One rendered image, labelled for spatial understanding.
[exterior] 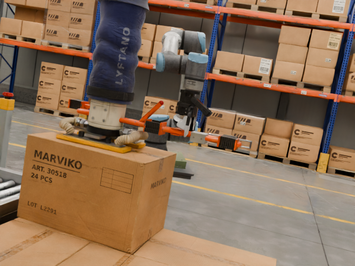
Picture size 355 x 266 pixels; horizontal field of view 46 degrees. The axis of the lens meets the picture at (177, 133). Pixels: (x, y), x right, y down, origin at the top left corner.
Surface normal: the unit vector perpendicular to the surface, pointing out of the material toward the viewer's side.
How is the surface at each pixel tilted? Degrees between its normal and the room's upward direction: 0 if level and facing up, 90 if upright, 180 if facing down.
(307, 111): 90
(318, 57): 90
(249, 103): 90
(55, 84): 89
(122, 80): 80
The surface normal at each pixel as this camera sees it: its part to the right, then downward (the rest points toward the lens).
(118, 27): 0.15, -0.08
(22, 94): -0.24, 0.07
